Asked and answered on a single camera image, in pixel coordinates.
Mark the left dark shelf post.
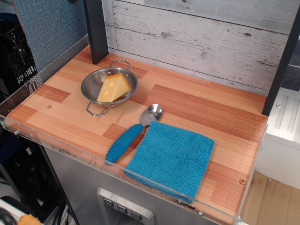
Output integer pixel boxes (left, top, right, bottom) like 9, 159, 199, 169
83, 0, 109, 64

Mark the clear acrylic guard rail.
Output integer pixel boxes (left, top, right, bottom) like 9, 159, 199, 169
0, 47, 267, 225

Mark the dark shelf post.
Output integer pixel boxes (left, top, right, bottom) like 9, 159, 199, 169
83, 0, 109, 64
261, 23, 300, 116

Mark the yellow toy cheese wedge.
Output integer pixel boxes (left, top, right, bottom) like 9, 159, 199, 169
97, 74, 131, 103

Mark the black braided cable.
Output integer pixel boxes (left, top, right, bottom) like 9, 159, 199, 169
0, 207, 18, 225

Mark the steel toy fridge cabinet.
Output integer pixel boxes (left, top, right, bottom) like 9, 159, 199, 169
43, 148, 221, 225

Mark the blue towel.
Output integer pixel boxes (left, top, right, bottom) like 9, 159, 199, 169
124, 121, 215, 204

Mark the small steel two-handled pan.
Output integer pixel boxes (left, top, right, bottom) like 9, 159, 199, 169
81, 60, 139, 116

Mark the right dark shelf post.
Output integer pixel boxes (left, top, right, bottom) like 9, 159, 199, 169
261, 23, 300, 116

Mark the white side unit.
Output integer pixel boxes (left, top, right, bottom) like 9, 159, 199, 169
255, 88, 300, 189

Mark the spoon with blue handle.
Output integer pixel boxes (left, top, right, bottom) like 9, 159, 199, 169
106, 104, 163, 163

